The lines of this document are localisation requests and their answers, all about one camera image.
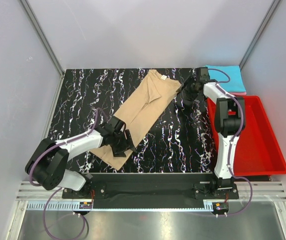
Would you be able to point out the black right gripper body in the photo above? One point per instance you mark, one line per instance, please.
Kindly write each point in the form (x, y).
(189, 90)

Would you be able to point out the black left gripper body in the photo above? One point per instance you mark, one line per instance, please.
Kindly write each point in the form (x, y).
(120, 141)

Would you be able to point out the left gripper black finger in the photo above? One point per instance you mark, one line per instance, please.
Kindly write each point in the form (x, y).
(129, 141)
(119, 151)

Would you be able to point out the beige t shirt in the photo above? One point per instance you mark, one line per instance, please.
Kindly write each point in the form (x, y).
(144, 106)

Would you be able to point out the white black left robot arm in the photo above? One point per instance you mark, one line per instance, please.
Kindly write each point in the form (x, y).
(47, 166)

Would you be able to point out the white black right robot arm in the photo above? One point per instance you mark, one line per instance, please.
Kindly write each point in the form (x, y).
(229, 122)

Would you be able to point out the folded light blue t shirt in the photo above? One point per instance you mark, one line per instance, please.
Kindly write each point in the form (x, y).
(230, 77)

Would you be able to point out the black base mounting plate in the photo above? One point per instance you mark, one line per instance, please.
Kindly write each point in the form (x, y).
(123, 202)

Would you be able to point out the red plastic bin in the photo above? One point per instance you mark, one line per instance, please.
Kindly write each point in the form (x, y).
(258, 152)

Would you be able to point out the left aluminium corner post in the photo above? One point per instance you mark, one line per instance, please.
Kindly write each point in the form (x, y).
(41, 35)

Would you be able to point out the aluminium corner post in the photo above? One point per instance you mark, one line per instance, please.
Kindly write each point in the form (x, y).
(41, 35)
(260, 31)

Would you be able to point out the white slotted cable duct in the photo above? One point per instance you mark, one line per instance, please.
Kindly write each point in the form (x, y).
(60, 205)

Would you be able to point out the right aluminium corner post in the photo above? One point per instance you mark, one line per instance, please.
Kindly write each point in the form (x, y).
(260, 31)

